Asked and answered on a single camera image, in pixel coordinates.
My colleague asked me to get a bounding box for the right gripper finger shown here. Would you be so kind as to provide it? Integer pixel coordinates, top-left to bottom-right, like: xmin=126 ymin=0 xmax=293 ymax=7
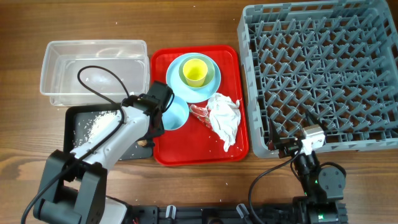
xmin=305 ymin=110 xmax=326 ymax=131
xmin=268 ymin=118 xmax=280 ymax=149

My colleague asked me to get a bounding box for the brown sausage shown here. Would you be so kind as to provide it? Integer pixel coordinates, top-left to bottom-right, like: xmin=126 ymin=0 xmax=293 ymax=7
xmin=137 ymin=140 xmax=147 ymax=147

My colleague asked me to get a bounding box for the small light blue bowl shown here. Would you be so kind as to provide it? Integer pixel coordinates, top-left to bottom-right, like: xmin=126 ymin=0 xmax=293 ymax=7
xmin=162 ymin=96 xmax=189 ymax=131

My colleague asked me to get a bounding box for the red candy wrapper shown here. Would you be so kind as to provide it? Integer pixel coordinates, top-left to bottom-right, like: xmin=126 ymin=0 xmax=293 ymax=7
xmin=189 ymin=104 xmax=213 ymax=130

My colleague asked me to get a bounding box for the white napkin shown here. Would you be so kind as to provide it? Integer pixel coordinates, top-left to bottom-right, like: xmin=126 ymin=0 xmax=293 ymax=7
xmin=206 ymin=93 xmax=241 ymax=152

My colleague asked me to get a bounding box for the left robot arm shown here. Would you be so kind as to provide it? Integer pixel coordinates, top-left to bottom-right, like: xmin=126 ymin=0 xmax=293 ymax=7
xmin=27 ymin=82 xmax=174 ymax=223

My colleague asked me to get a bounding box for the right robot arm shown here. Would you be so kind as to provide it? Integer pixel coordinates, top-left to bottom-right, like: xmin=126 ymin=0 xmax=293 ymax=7
xmin=268 ymin=111 xmax=348 ymax=223

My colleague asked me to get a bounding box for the grey dishwasher rack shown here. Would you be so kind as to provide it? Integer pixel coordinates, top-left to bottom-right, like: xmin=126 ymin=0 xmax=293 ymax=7
xmin=237 ymin=1 xmax=397 ymax=158

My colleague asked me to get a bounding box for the red serving tray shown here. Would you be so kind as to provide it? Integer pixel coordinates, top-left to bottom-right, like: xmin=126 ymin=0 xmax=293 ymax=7
xmin=150 ymin=45 xmax=249 ymax=166

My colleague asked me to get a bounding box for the light blue plate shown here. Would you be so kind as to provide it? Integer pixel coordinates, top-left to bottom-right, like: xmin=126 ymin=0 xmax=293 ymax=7
xmin=166 ymin=53 xmax=221 ymax=103

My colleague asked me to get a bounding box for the yellow cup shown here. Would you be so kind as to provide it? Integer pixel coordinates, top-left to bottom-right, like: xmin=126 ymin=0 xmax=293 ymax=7
xmin=182 ymin=58 xmax=208 ymax=88

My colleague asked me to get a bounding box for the clear plastic bin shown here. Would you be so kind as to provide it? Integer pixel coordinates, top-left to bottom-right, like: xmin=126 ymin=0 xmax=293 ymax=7
xmin=40 ymin=40 xmax=150 ymax=106

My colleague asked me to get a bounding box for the white rice pile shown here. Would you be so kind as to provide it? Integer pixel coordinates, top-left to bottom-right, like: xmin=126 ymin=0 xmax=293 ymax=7
xmin=73 ymin=111 xmax=118 ymax=147

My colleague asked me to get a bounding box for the light green bowl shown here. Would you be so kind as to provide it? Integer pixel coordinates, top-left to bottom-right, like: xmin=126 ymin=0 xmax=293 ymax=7
xmin=178 ymin=54 xmax=215 ymax=90

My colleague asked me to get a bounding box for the black tray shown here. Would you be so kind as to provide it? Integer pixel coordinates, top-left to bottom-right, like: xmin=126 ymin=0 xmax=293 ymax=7
xmin=63 ymin=104 xmax=154 ymax=161

